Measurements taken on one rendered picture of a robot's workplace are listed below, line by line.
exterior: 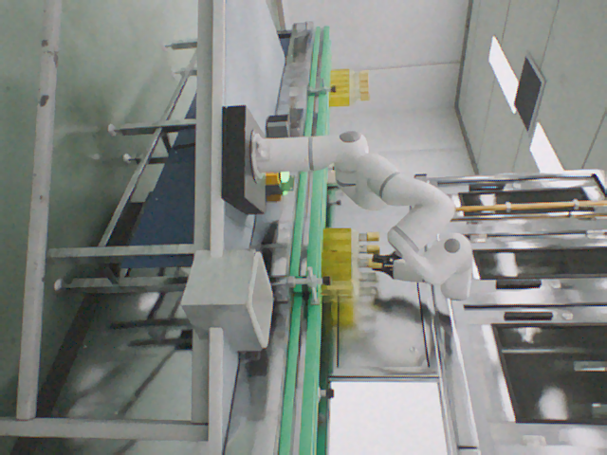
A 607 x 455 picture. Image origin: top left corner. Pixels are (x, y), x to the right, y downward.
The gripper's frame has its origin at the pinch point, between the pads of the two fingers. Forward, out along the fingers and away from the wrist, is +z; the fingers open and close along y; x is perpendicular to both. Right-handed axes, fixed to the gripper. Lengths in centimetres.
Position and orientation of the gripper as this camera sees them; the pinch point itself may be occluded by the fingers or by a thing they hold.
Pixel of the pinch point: (378, 263)
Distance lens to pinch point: 153.4
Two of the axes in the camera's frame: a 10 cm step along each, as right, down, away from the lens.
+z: -9.4, -1.5, 3.0
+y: -1.2, -6.9, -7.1
